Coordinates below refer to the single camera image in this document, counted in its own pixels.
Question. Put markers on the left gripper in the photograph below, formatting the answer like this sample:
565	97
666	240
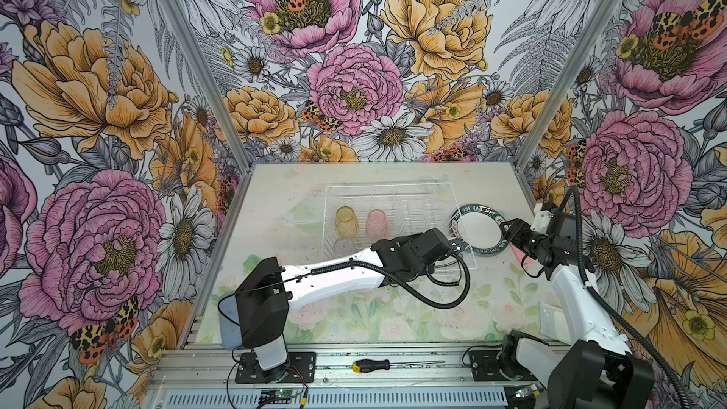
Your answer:
403	239

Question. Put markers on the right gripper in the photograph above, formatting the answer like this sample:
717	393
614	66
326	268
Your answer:
516	231

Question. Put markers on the pink glass cup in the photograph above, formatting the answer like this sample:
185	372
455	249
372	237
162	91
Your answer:
376	227

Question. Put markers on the white wire dish rack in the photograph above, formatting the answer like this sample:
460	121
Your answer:
411	208

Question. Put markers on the yellow glass cup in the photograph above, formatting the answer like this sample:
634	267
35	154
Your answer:
346	223

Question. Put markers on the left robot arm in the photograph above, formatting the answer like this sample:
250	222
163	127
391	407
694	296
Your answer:
271	291

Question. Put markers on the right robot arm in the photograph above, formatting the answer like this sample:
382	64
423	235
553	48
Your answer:
599	370

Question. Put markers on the white square dish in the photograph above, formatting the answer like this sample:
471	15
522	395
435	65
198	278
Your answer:
553	324

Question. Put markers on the clear glass cup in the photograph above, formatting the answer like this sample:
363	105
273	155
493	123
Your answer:
344	247

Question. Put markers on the black yellow screwdriver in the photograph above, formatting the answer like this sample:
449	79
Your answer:
365	366

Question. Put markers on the blue grey sponge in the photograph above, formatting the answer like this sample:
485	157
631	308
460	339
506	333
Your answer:
229	321

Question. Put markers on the green circuit board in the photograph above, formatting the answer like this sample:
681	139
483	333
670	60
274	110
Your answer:
279	396

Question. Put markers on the white vented panel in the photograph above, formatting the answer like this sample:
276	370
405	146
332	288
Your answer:
378	397

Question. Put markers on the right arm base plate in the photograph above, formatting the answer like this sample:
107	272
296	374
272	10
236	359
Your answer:
485	366

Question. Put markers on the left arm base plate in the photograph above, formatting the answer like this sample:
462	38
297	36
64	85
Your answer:
300	368

